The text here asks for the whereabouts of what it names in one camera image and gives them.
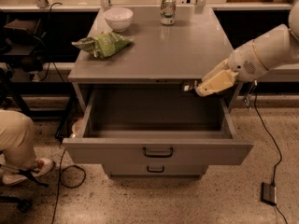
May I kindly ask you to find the green white soda can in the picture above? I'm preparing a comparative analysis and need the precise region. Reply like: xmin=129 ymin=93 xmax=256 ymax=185
xmin=160 ymin=0 xmax=177 ymax=25

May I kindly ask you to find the grey metal drawer cabinet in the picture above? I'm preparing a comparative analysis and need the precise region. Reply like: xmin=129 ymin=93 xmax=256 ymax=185
xmin=67 ymin=6 xmax=251 ymax=181

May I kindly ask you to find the white ceramic bowl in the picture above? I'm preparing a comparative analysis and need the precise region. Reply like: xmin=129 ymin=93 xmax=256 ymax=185
xmin=104 ymin=7 xmax=134 ymax=32

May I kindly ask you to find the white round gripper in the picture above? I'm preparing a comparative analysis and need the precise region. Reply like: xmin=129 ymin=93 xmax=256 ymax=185
xmin=195 ymin=40 xmax=268 ymax=97

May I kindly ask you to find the black power adapter box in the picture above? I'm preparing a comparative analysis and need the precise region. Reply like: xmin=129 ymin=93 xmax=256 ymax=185
xmin=261 ymin=182 xmax=277 ymax=205

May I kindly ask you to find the open grey top drawer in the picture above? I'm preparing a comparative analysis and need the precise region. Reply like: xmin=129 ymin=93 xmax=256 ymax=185
xmin=64 ymin=86 xmax=253 ymax=166

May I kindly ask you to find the dark equipment on left shelf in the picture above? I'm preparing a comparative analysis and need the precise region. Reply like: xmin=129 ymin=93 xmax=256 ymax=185
xmin=0 ymin=17 xmax=47 ymax=73

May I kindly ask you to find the black adapter cable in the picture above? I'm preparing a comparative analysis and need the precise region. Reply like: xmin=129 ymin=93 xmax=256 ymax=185
xmin=253 ymin=91 xmax=289 ymax=224

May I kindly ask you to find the white sneaker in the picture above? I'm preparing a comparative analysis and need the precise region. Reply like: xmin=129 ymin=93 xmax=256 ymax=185
xmin=2 ymin=158 xmax=54 ymax=186

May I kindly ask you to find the dark rxbar chocolate bar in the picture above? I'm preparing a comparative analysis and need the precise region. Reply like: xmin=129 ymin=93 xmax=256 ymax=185
xmin=182 ymin=80 xmax=198 ymax=92

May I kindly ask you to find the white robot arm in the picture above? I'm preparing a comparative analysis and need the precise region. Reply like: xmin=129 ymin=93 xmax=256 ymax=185
xmin=195 ymin=2 xmax=299 ymax=97

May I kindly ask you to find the black office chair base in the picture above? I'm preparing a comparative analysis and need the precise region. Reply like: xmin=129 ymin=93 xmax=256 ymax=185
xmin=0 ymin=165 xmax=50 ymax=213

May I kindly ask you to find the green chip bag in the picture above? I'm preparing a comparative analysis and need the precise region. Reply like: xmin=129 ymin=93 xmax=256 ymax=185
xmin=72 ymin=32 xmax=132 ymax=59

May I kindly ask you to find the beige trouser leg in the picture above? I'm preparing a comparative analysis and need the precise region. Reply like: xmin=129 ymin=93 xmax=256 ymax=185
xmin=0 ymin=110 xmax=36 ymax=170

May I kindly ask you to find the closed grey lower drawer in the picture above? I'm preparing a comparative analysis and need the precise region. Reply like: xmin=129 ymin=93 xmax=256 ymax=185
xmin=102 ymin=164 xmax=207 ymax=178

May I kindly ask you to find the black floor cable loop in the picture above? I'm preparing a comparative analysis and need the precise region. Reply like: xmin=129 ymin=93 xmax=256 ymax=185
xmin=50 ymin=147 xmax=87 ymax=224

